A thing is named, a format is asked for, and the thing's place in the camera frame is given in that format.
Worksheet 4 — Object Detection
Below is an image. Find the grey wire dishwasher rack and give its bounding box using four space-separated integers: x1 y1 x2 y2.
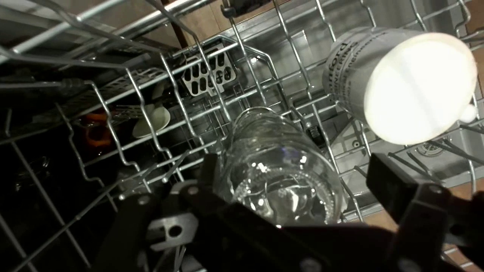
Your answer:
0 0 484 272

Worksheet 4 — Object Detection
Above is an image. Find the grey slotted plastic piece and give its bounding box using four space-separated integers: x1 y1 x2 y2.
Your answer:
180 48 239 98

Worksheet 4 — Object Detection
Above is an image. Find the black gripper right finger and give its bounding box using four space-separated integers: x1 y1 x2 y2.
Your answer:
364 151 484 272

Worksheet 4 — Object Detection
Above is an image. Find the clear glass jar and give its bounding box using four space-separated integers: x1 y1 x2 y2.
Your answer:
219 106 351 230

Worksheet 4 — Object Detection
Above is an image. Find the white ceramic mug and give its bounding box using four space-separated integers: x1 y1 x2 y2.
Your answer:
321 26 479 148

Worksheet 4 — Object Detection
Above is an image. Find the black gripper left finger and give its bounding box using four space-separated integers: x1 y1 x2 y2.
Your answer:
94 151 305 272

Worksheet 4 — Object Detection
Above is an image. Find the orange utensil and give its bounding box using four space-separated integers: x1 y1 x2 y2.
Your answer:
83 112 115 150

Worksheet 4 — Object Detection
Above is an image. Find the built-in dishwasher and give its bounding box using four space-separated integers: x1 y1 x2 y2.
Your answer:
236 0 484 216

